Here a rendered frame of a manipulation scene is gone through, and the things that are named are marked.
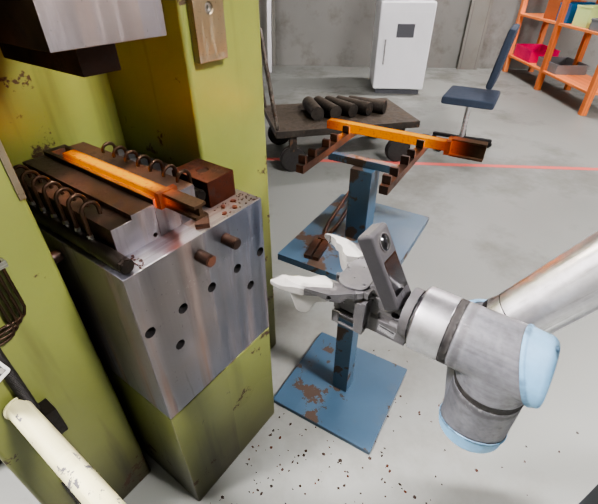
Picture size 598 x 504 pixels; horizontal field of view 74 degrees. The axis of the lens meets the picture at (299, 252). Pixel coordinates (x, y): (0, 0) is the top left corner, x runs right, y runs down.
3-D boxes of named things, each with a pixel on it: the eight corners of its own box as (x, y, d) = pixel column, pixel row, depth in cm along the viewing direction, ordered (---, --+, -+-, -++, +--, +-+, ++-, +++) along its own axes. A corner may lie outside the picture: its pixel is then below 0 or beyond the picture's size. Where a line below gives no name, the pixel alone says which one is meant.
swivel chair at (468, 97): (486, 137, 383) (519, 22, 325) (500, 159, 340) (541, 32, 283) (426, 134, 389) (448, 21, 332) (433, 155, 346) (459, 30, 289)
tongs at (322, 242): (363, 169, 150) (363, 167, 149) (374, 171, 149) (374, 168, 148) (303, 257, 105) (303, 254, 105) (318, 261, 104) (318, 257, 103)
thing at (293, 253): (428, 222, 124) (429, 217, 122) (380, 297, 96) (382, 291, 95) (341, 198, 136) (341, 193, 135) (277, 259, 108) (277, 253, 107)
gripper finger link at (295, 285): (270, 318, 58) (333, 317, 59) (269, 288, 55) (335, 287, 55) (271, 303, 61) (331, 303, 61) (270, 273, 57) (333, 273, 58)
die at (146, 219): (198, 215, 88) (192, 180, 83) (120, 259, 75) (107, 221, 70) (92, 168, 108) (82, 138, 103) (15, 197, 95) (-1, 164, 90)
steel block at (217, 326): (269, 326, 121) (261, 197, 95) (171, 420, 96) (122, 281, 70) (153, 261, 148) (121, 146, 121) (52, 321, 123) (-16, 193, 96)
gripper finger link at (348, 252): (323, 257, 71) (344, 289, 64) (324, 229, 67) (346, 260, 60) (339, 253, 71) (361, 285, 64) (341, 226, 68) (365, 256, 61)
